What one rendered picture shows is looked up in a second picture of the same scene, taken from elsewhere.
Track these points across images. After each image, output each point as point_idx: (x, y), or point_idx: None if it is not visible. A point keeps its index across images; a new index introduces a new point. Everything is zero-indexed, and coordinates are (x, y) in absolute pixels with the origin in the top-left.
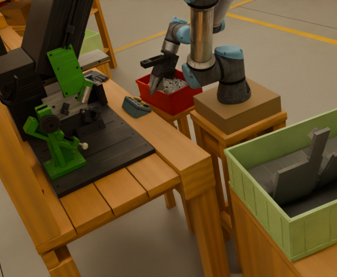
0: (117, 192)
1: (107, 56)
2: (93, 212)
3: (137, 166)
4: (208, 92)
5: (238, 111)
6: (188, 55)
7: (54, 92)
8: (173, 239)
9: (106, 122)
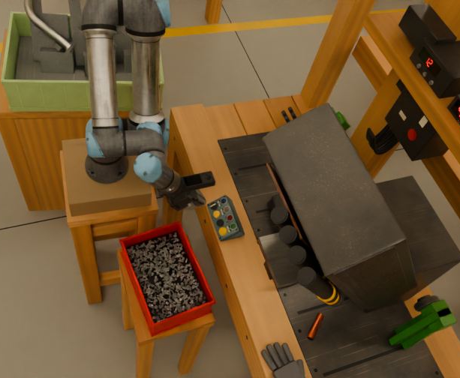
0: (257, 112)
1: (261, 238)
2: (277, 101)
3: (236, 133)
4: (130, 191)
5: None
6: (160, 118)
7: (359, 361)
8: None
9: (266, 212)
